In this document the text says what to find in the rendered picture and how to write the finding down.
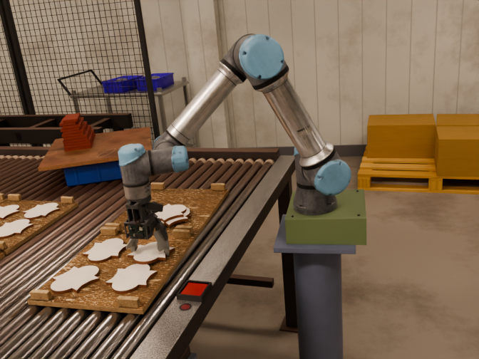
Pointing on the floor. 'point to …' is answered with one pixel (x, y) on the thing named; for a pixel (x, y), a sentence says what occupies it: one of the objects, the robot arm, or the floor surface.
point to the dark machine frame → (40, 133)
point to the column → (317, 295)
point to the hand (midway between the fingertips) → (151, 252)
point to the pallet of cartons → (421, 152)
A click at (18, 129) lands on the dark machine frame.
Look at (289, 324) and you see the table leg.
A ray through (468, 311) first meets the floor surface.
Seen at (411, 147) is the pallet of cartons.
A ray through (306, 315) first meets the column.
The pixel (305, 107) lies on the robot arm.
